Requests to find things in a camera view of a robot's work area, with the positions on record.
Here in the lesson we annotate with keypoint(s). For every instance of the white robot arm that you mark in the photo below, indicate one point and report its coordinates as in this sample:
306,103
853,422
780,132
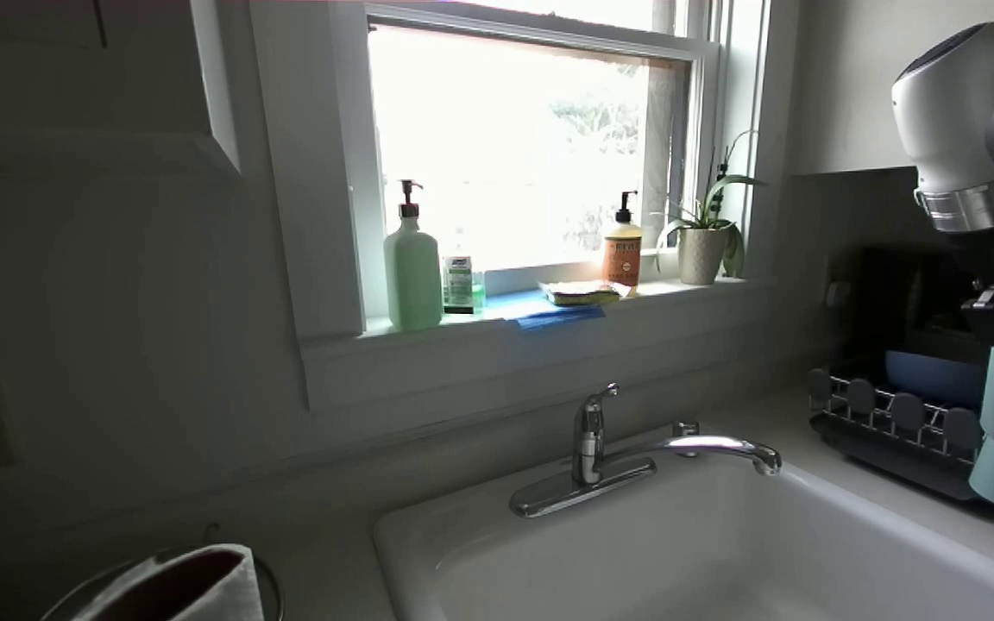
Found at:
943,113

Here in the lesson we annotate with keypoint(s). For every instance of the dish drying rack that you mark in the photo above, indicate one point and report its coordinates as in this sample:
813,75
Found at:
898,299

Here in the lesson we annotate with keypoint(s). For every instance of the blue bowl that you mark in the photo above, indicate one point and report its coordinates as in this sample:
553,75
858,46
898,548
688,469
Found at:
930,376

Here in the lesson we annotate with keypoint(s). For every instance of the white pot orchid plant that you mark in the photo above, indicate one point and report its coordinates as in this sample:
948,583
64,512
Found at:
706,238

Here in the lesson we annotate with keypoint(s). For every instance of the white kitchen sink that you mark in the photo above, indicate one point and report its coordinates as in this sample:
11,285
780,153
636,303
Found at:
706,541

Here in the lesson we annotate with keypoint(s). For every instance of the chrome faucet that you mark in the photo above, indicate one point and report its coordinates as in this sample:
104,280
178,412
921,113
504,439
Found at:
599,469

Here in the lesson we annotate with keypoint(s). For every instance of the amber soap dispenser bottle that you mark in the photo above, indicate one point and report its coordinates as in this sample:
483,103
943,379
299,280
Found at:
623,246

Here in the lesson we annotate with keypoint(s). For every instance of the yellow green sponge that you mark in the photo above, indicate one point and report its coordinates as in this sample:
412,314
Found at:
585,294

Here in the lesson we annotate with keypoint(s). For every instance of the blue sponge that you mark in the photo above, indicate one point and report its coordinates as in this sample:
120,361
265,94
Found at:
535,311

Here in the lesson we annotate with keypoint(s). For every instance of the small glass jar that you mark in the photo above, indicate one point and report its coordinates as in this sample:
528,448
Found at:
461,285

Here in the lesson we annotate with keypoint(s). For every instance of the green soap dispenser bottle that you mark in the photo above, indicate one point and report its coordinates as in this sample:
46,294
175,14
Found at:
412,267

